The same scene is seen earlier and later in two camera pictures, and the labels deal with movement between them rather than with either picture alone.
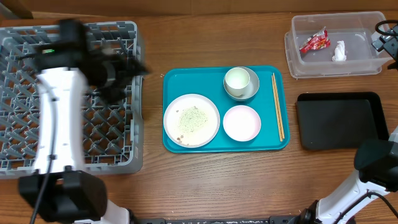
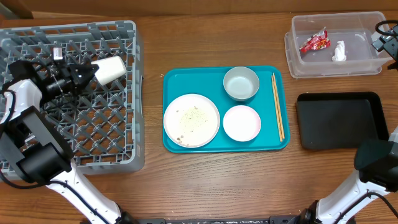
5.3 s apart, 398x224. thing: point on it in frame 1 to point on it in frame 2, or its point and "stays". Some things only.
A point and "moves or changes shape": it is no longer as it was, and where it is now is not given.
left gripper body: x=116 y=75 to x=60 y=83
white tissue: x=339 y=52 stays
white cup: x=237 y=80 moves or changes shape
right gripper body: x=388 y=45 stays
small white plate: x=242 y=123 stays
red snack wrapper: x=319 y=40 stays
